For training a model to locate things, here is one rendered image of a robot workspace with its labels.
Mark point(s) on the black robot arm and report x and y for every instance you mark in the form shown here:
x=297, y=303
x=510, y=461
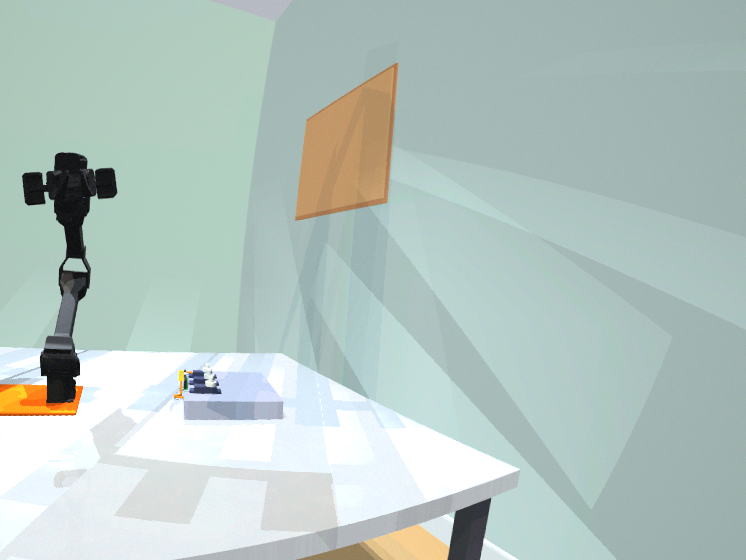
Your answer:
x=58, y=360

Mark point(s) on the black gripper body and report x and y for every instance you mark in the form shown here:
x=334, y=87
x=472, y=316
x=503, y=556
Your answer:
x=34, y=188

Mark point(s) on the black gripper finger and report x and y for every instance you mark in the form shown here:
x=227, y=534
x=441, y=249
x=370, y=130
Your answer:
x=88, y=182
x=60, y=178

